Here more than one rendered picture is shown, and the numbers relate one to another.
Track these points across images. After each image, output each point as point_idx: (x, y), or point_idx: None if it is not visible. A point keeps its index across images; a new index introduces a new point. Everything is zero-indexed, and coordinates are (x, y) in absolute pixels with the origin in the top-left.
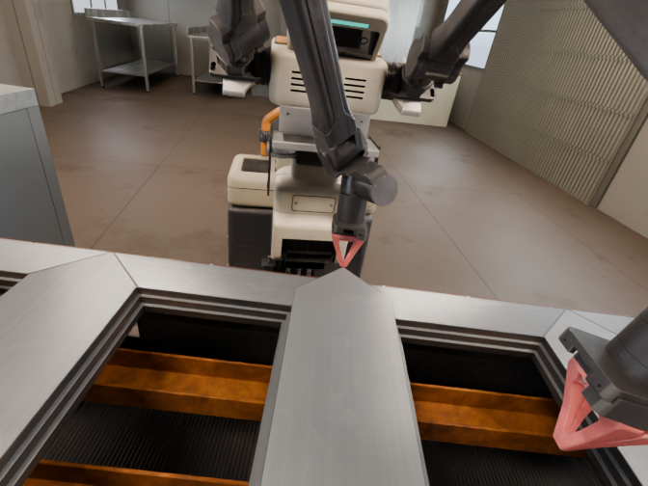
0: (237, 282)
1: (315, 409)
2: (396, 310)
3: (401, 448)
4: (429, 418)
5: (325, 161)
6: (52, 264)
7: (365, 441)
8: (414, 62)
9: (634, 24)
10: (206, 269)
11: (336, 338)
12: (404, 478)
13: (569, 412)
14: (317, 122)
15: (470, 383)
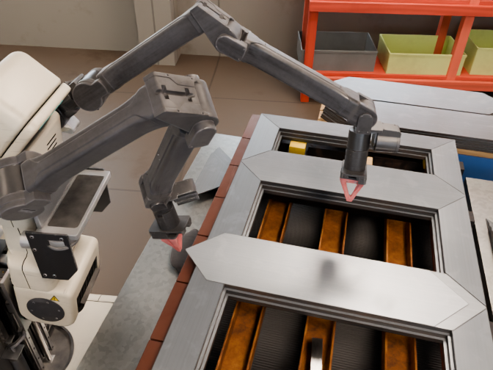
0: (194, 313)
1: (300, 282)
2: (233, 233)
3: (320, 255)
4: None
5: (159, 206)
6: None
7: (316, 267)
8: (96, 100)
9: (297, 82)
10: (174, 333)
11: (255, 266)
12: (332, 258)
13: (347, 191)
14: (162, 190)
15: None
